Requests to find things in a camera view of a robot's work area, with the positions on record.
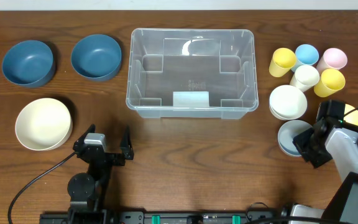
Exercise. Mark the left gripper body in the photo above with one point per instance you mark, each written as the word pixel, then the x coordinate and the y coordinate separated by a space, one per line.
pixel 110 158

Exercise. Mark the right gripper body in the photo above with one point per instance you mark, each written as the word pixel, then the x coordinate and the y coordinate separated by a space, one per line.
pixel 309 149

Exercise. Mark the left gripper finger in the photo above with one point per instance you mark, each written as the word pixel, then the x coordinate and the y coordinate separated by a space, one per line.
pixel 126 145
pixel 80 142

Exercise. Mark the grey small bowl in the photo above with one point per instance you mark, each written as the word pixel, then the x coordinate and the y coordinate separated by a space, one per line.
pixel 286 134

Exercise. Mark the white small bowl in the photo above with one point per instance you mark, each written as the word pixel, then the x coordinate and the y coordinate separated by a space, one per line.
pixel 287 102

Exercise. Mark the yellow small bowl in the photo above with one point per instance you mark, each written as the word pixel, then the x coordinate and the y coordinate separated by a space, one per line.
pixel 352 117

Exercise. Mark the yellow cup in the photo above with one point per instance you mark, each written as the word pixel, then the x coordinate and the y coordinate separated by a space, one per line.
pixel 330 82
pixel 283 59

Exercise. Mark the white cup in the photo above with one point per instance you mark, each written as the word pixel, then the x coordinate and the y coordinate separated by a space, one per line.
pixel 305 77

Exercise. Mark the light blue cup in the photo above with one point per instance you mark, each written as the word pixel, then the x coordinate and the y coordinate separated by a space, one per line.
pixel 306 54

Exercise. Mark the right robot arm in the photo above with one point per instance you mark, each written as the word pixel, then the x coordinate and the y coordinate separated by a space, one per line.
pixel 329 139

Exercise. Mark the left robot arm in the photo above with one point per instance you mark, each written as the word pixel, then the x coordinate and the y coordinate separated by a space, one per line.
pixel 87 189

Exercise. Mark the cream large bowl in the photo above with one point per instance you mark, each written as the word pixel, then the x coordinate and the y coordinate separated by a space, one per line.
pixel 43 125

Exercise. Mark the clear plastic storage bin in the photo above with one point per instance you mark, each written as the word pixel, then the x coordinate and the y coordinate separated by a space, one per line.
pixel 192 73

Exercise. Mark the pink cup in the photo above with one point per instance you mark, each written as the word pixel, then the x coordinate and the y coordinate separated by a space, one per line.
pixel 332 58

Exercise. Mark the dark blue bowl near bin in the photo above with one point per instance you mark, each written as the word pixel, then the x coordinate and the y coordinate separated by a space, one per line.
pixel 97 57

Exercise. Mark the dark blue bowl far left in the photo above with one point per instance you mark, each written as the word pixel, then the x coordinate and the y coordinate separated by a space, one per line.
pixel 30 64

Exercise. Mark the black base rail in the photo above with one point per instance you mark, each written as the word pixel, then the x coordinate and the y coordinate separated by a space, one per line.
pixel 111 217

